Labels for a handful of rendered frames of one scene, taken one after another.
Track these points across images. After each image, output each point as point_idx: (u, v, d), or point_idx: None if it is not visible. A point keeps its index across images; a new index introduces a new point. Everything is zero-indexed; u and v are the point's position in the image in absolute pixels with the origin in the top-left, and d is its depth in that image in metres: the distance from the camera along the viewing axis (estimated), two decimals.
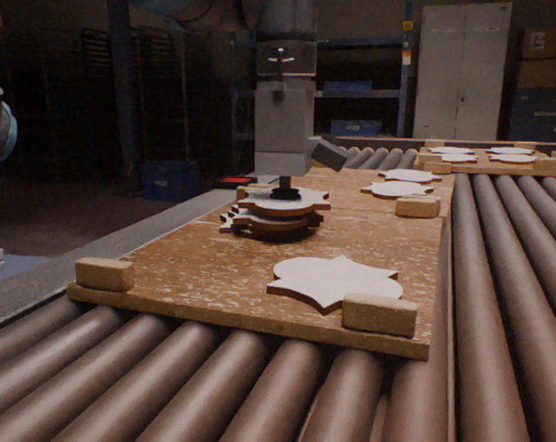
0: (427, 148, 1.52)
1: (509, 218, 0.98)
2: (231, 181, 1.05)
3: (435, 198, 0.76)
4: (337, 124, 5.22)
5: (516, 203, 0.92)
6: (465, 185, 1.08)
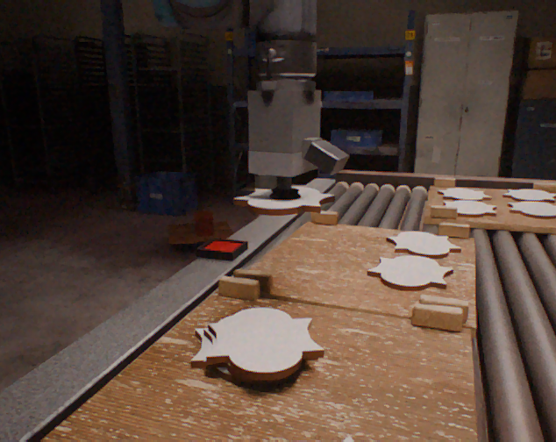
0: (438, 190, 1.38)
1: (542, 300, 0.84)
2: (217, 250, 0.91)
3: (461, 304, 0.61)
4: (337, 135, 5.08)
5: (551, 288, 0.78)
6: (486, 253, 0.94)
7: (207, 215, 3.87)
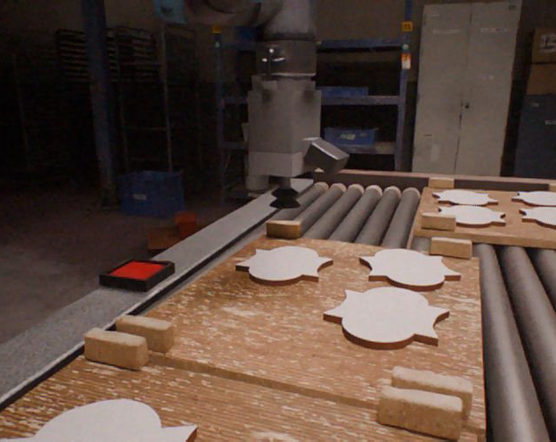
0: (432, 193, 1.13)
1: None
2: (126, 276, 0.67)
3: (461, 388, 0.37)
4: (331, 133, 4.83)
5: None
6: (495, 279, 0.69)
7: (189, 217, 3.62)
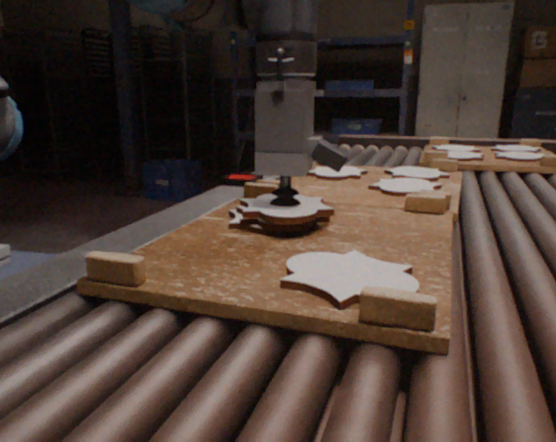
0: (432, 146, 1.51)
1: None
2: (238, 178, 1.05)
3: (445, 194, 0.75)
4: (338, 124, 5.21)
5: (524, 199, 0.91)
6: (472, 181, 1.07)
7: None
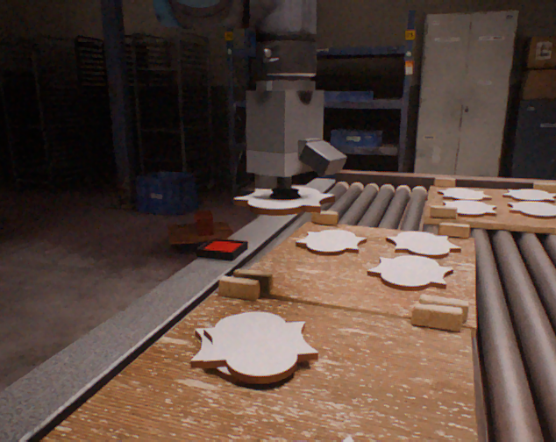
0: (438, 190, 1.38)
1: (541, 300, 0.84)
2: (217, 250, 0.91)
3: (461, 304, 0.61)
4: (337, 135, 5.08)
5: (551, 288, 0.78)
6: (486, 253, 0.94)
7: (207, 215, 3.87)
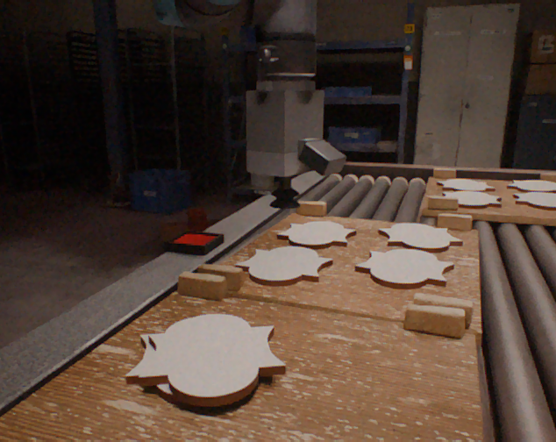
0: (437, 181, 1.28)
1: (555, 300, 0.73)
2: (188, 243, 0.81)
3: (464, 304, 0.51)
4: (334, 131, 4.97)
5: None
6: (490, 246, 0.83)
7: (200, 212, 3.76)
